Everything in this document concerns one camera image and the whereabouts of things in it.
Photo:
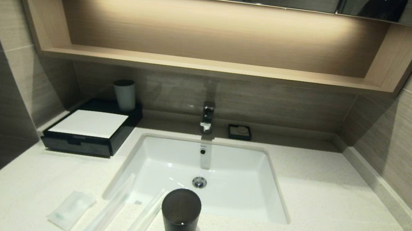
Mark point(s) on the long clear toothbrush pack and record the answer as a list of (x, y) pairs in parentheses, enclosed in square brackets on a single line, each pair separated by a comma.
[(108, 210), (143, 218)]

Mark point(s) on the black tray box white lid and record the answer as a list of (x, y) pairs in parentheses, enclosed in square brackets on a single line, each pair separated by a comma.
[(129, 120)]

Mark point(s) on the chrome faucet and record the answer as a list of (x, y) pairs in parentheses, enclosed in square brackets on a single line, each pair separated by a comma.
[(207, 117)]

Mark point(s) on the black soap dish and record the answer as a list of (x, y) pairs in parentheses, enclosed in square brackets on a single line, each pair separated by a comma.
[(231, 133)]

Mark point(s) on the round pale soap bar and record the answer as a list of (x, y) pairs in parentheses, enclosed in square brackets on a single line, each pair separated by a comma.
[(242, 129)]

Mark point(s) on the chrome sink drain plug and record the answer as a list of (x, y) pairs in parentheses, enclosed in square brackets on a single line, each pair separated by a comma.
[(199, 182)]

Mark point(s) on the white ceramic sink basin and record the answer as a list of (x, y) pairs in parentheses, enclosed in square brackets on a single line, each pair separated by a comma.
[(237, 180)]

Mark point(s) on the white cup with dark rim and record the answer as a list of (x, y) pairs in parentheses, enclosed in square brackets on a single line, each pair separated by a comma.
[(125, 97)]

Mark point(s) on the dark grey tumbler cup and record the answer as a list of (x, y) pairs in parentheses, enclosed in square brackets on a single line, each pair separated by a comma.
[(179, 220)]

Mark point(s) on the small white sachet packet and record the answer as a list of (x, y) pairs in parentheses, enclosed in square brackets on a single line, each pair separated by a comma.
[(70, 210)]

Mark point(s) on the light wooden wall shelf niche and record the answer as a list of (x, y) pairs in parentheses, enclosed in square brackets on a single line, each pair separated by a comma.
[(211, 67)]

